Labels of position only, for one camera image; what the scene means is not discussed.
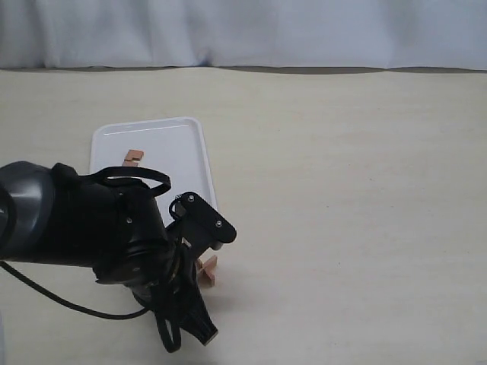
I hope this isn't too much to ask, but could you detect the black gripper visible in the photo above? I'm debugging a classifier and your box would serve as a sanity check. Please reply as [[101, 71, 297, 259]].
[[131, 243, 218, 345]]

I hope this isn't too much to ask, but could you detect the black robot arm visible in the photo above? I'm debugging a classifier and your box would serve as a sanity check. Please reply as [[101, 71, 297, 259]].
[[1, 161, 223, 353]]

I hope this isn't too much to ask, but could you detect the white plastic tray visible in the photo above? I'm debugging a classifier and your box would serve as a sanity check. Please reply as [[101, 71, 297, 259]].
[[90, 117, 217, 224]]

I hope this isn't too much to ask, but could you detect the white backdrop cloth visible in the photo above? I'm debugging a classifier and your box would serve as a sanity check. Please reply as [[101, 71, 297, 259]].
[[1, 1, 486, 70]]

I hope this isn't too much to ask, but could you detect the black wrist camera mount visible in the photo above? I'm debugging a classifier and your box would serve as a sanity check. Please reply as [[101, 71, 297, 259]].
[[167, 192, 237, 262]]

